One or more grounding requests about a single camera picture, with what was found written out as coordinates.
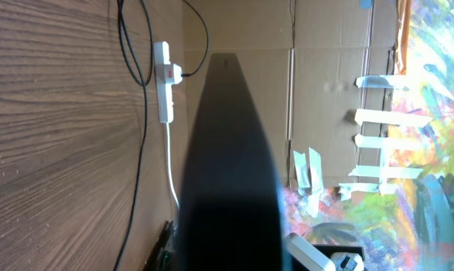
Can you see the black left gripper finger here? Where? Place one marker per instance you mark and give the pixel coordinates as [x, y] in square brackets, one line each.
[229, 216]

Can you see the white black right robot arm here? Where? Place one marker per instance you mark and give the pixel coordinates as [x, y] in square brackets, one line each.
[308, 257]

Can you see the white charger plug adapter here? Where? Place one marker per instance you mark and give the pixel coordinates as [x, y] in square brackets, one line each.
[174, 73]

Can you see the white power strip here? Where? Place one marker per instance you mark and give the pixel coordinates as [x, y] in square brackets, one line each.
[164, 91]

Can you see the cardboard backdrop panel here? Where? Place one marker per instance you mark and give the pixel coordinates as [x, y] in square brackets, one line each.
[287, 86]

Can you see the colourful painted sheet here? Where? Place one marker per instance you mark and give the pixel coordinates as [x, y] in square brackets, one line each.
[400, 212]

